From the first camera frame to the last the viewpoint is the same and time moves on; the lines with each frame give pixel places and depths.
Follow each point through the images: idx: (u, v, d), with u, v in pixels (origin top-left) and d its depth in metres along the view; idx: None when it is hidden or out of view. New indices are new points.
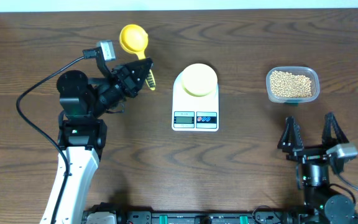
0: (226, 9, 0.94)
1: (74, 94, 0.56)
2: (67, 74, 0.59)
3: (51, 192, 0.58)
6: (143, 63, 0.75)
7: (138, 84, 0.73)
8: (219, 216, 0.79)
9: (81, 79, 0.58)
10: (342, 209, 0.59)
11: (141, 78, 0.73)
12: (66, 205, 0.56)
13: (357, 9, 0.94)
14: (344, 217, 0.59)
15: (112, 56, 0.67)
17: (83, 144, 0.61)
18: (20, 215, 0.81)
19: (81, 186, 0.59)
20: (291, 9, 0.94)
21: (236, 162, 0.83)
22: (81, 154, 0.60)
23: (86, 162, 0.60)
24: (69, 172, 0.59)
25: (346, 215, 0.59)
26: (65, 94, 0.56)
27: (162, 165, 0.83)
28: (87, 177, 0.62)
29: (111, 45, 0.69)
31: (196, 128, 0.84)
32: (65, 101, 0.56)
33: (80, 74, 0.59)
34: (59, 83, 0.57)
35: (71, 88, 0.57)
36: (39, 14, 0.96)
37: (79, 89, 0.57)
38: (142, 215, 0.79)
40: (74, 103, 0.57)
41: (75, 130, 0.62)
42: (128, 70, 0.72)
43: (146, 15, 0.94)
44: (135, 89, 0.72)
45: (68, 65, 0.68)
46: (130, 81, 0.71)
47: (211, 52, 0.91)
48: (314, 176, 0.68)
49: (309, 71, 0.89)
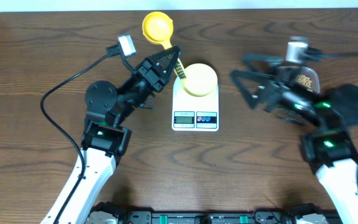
0: (226, 9, 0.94)
1: (101, 111, 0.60)
2: (97, 84, 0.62)
3: (61, 191, 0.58)
6: (169, 53, 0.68)
7: (163, 78, 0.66)
8: (219, 216, 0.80)
9: (109, 94, 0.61)
10: (351, 98, 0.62)
11: (166, 70, 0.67)
12: (73, 207, 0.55)
13: None
14: (351, 104, 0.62)
15: (132, 50, 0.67)
17: (104, 149, 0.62)
18: (21, 214, 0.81)
19: (91, 191, 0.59)
20: (291, 8, 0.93)
21: (235, 162, 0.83)
22: (100, 158, 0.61)
23: (102, 168, 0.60)
24: (84, 175, 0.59)
25: (353, 102, 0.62)
26: (94, 109, 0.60)
27: (163, 165, 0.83)
28: (99, 183, 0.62)
29: (130, 38, 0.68)
31: (196, 128, 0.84)
32: (92, 116, 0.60)
33: (110, 89, 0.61)
34: (89, 94, 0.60)
35: (99, 103, 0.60)
36: (39, 14, 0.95)
37: (107, 107, 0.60)
38: (142, 215, 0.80)
40: (100, 119, 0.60)
41: (101, 132, 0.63)
42: (151, 62, 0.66)
43: (146, 15, 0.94)
44: (159, 83, 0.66)
45: (91, 66, 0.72)
46: (153, 76, 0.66)
47: (211, 52, 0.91)
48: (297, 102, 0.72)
49: (308, 71, 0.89)
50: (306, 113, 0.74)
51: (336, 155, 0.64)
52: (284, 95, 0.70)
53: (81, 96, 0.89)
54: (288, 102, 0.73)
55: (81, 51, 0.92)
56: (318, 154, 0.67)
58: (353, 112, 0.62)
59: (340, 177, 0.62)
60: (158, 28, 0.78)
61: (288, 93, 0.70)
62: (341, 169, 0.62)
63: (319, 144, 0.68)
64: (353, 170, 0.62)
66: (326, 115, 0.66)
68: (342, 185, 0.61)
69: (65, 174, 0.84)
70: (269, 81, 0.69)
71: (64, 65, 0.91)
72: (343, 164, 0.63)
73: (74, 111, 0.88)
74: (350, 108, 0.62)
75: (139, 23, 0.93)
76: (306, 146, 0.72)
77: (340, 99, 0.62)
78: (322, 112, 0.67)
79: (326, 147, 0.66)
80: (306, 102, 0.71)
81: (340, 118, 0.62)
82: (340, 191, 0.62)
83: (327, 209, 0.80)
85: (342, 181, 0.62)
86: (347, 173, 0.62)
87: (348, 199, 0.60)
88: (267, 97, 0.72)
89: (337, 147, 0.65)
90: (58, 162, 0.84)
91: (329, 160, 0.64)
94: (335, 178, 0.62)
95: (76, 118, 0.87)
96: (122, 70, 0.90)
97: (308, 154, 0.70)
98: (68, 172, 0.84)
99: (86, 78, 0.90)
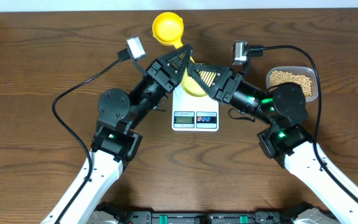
0: (227, 9, 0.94)
1: (113, 120, 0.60)
2: (111, 91, 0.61)
3: (66, 192, 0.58)
6: (181, 53, 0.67)
7: (174, 78, 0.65)
8: (219, 216, 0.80)
9: (122, 103, 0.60)
10: (290, 98, 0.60)
11: (178, 70, 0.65)
12: (76, 209, 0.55)
13: None
14: (298, 106, 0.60)
15: (142, 53, 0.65)
17: (113, 153, 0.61)
18: (21, 214, 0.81)
19: (96, 195, 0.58)
20: (291, 8, 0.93)
21: (235, 162, 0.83)
22: (109, 163, 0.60)
23: (109, 173, 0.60)
24: (89, 178, 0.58)
25: (300, 102, 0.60)
26: (106, 117, 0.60)
27: (163, 165, 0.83)
28: (105, 187, 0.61)
29: (138, 40, 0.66)
31: (196, 128, 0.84)
32: (104, 122, 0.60)
33: (123, 98, 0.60)
34: (101, 102, 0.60)
35: (110, 111, 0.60)
36: (39, 14, 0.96)
37: (119, 116, 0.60)
38: (142, 215, 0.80)
40: (112, 127, 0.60)
41: (112, 135, 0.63)
42: (161, 62, 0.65)
43: (146, 15, 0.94)
44: (169, 84, 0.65)
45: (99, 73, 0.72)
46: (163, 77, 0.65)
47: (211, 51, 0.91)
48: (242, 99, 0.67)
49: (308, 71, 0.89)
50: (252, 109, 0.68)
51: (293, 141, 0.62)
52: (234, 94, 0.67)
53: (81, 95, 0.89)
54: (236, 101, 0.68)
55: (81, 51, 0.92)
56: (276, 147, 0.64)
58: (296, 111, 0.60)
59: (302, 160, 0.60)
60: (173, 32, 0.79)
61: (236, 91, 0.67)
62: (301, 153, 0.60)
63: (275, 140, 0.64)
64: (311, 149, 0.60)
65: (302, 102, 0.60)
66: (276, 116, 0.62)
68: (306, 168, 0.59)
69: (64, 175, 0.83)
70: (227, 70, 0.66)
71: (64, 66, 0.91)
72: (300, 147, 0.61)
73: (74, 111, 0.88)
74: (292, 108, 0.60)
75: (139, 23, 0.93)
76: (262, 144, 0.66)
77: (281, 101, 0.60)
78: (270, 114, 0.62)
79: (280, 138, 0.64)
80: (255, 99, 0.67)
81: (288, 119, 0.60)
82: (306, 174, 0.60)
83: (326, 209, 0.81)
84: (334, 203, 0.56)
85: (304, 163, 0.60)
86: (306, 154, 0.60)
87: (315, 179, 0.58)
88: (224, 85, 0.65)
89: (290, 135, 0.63)
90: (58, 162, 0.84)
91: (288, 149, 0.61)
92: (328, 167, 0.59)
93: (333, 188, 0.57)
94: (297, 163, 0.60)
95: (76, 118, 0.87)
96: (123, 70, 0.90)
97: (270, 152, 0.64)
98: (68, 172, 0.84)
99: (86, 78, 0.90)
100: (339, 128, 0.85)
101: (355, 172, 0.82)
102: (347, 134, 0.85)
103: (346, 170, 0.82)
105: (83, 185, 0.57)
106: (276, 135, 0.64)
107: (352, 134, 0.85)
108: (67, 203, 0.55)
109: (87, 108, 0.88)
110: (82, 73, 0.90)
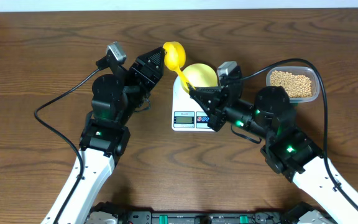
0: (226, 9, 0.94)
1: (106, 100, 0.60)
2: (105, 76, 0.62)
3: (60, 192, 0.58)
6: (160, 51, 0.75)
7: (157, 72, 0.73)
8: (219, 216, 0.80)
9: (116, 85, 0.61)
10: (272, 97, 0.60)
11: (159, 66, 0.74)
12: (71, 208, 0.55)
13: (356, 9, 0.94)
14: (281, 102, 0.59)
15: (123, 55, 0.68)
17: (103, 149, 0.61)
18: (18, 215, 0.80)
19: (90, 193, 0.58)
20: (290, 9, 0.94)
21: (236, 162, 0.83)
22: (98, 159, 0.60)
23: (100, 168, 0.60)
24: (82, 175, 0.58)
25: (283, 99, 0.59)
26: (100, 99, 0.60)
27: (162, 165, 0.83)
28: (99, 183, 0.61)
29: (118, 45, 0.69)
31: (196, 128, 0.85)
32: (97, 104, 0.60)
33: (117, 81, 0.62)
34: (95, 86, 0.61)
35: (105, 92, 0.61)
36: (40, 14, 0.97)
37: (112, 96, 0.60)
38: (142, 215, 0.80)
40: (105, 107, 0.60)
41: (99, 132, 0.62)
42: (143, 59, 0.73)
43: (146, 15, 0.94)
44: (153, 76, 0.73)
45: (79, 84, 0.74)
46: (148, 70, 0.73)
47: (211, 51, 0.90)
48: (238, 116, 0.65)
49: (308, 71, 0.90)
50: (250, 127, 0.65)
51: (302, 157, 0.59)
52: (227, 112, 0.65)
53: (82, 95, 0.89)
54: (234, 119, 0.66)
55: (81, 51, 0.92)
56: (283, 161, 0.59)
58: (281, 107, 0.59)
59: (314, 178, 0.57)
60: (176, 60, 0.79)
61: (228, 109, 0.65)
62: (312, 170, 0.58)
63: (280, 152, 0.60)
64: (322, 167, 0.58)
65: (285, 99, 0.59)
66: (265, 120, 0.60)
68: (319, 187, 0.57)
69: (64, 174, 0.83)
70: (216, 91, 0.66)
71: (64, 65, 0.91)
72: (312, 163, 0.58)
73: (74, 111, 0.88)
74: (276, 106, 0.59)
75: (139, 23, 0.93)
76: (268, 160, 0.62)
77: (264, 101, 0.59)
78: (261, 121, 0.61)
79: (289, 152, 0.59)
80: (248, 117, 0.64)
81: (276, 117, 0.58)
82: (318, 193, 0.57)
83: None
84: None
85: (317, 183, 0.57)
86: (318, 171, 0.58)
87: (329, 200, 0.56)
88: (212, 107, 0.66)
89: (299, 150, 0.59)
90: (58, 162, 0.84)
91: (297, 165, 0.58)
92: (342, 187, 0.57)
93: (346, 209, 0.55)
94: (309, 182, 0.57)
95: (76, 117, 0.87)
96: None
97: (277, 167, 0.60)
98: (68, 172, 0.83)
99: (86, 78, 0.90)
100: (339, 128, 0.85)
101: (357, 172, 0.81)
102: (347, 134, 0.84)
103: (348, 170, 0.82)
105: (78, 183, 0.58)
106: (283, 149, 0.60)
107: (353, 134, 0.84)
108: (63, 204, 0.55)
109: (87, 108, 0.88)
110: (82, 72, 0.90)
